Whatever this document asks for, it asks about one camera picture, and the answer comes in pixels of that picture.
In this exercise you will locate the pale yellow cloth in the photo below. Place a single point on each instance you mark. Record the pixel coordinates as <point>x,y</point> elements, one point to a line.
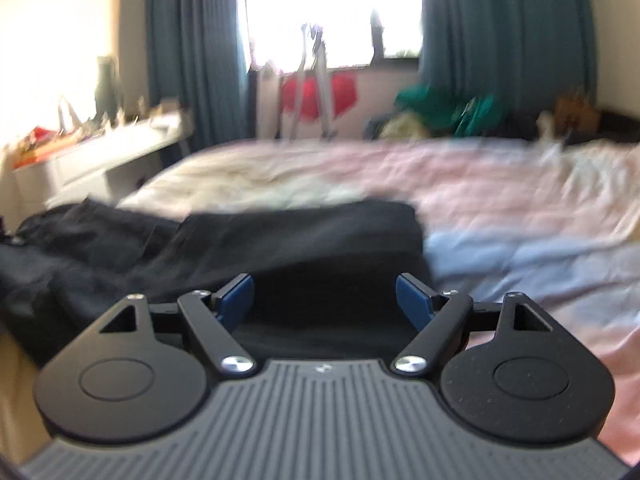
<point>405,127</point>

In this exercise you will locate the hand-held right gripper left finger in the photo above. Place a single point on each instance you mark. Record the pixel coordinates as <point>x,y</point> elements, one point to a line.
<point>235,302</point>

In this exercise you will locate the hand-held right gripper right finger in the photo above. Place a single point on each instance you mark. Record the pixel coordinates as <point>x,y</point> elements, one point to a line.
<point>414,302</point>

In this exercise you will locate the white dressing table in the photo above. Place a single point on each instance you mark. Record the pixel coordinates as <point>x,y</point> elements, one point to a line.
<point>100,160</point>

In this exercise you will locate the teal curtain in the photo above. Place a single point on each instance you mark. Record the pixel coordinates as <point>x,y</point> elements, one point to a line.
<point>200,50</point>
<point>505,30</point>

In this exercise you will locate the black crumpled garment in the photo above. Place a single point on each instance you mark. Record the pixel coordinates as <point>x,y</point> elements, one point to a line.
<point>75,245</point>

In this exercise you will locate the window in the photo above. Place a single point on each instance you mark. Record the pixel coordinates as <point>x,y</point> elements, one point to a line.
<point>330,10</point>

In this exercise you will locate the green clothes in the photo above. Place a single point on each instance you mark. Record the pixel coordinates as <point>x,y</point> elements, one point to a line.
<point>450,105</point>

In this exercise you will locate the garment steamer stand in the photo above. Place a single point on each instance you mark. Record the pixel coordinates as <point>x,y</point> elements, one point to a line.
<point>320,75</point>

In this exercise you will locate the red cloth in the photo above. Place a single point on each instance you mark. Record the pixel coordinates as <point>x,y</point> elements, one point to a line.
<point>342,92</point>

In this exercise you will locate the black pants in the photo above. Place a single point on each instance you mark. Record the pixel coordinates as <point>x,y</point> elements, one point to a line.
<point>310,240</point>

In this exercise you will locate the brown bag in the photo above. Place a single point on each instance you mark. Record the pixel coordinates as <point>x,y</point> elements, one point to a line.
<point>577,110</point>

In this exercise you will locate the cluster of small cosmetic bottles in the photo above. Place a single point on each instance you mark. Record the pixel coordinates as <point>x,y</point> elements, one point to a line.
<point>105,122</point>

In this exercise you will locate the bed with pastel blanket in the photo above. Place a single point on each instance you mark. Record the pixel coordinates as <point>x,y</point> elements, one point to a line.
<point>500,200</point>

